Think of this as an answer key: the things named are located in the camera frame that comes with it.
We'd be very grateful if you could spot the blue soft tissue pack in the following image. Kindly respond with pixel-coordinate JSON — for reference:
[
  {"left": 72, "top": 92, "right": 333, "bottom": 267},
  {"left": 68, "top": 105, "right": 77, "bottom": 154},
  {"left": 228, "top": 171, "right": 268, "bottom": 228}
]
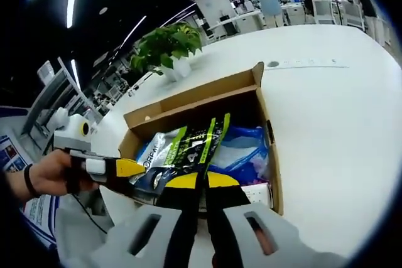
[{"left": 212, "top": 125, "right": 271, "bottom": 186}]

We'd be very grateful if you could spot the silver blue pouch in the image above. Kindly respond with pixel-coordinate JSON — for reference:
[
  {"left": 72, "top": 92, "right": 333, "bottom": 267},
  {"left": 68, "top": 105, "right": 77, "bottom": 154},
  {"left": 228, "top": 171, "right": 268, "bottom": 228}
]
[{"left": 134, "top": 129, "right": 189, "bottom": 193}]

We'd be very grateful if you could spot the black wristband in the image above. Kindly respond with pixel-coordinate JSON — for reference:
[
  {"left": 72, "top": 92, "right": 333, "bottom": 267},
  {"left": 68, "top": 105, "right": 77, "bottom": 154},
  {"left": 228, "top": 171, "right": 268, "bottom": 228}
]
[{"left": 23, "top": 163, "right": 36, "bottom": 199}]

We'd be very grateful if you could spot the brown cardboard shoe box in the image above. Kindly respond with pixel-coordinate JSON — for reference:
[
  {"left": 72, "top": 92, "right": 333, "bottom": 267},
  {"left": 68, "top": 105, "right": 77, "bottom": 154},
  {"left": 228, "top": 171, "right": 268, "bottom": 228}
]
[{"left": 118, "top": 61, "right": 285, "bottom": 216}]

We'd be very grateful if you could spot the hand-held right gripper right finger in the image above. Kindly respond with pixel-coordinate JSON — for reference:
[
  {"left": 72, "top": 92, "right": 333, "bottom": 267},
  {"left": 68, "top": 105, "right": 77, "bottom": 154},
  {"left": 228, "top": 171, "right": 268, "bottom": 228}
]
[{"left": 204, "top": 171, "right": 348, "bottom": 268}]

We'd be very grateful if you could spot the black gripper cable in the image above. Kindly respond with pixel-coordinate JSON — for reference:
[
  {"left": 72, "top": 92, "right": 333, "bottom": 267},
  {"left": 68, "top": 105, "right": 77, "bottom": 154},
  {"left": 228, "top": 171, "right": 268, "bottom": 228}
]
[{"left": 71, "top": 191, "right": 110, "bottom": 235}]

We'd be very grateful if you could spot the green potted plant white pot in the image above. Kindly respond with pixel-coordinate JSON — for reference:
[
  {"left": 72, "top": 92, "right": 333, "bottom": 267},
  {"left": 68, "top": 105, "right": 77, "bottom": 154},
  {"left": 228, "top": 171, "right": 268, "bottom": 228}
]
[{"left": 129, "top": 22, "right": 204, "bottom": 83}]

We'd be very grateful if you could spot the white office chair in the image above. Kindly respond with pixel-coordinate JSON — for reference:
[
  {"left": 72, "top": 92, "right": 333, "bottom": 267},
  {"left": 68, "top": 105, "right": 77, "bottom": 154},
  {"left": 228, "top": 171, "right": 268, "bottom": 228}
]
[
  {"left": 312, "top": 0, "right": 339, "bottom": 26},
  {"left": 342, "top": 0, "right": 367, "bottom": 29}
]

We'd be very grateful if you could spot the small white carton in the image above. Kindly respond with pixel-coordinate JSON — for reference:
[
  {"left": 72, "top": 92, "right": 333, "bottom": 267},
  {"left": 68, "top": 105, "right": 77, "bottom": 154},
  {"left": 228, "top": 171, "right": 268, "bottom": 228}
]
[{"left": 241, "top": 182, "right": 274, "bottom": 210}]

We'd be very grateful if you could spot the green black soft sachet pack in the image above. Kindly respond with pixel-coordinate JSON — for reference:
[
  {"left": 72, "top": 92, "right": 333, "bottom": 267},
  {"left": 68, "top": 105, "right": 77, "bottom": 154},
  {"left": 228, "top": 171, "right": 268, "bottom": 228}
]
[{"left": 163, "top": 112, "right": 232, "bottom": 181}]

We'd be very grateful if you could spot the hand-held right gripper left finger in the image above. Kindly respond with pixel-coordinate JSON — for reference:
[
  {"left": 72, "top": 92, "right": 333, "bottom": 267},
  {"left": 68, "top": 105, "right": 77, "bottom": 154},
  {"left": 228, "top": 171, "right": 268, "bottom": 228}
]
[{"left": 55, "top": 172, "right": 202, "bottom": 268}]

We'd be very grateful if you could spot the person's left hand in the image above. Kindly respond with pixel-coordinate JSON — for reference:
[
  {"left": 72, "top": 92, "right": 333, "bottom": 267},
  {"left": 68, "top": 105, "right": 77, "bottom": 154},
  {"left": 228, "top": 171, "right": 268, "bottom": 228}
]
[{"left": 31, "top": 149, "right": 99, "bottom": 200}]

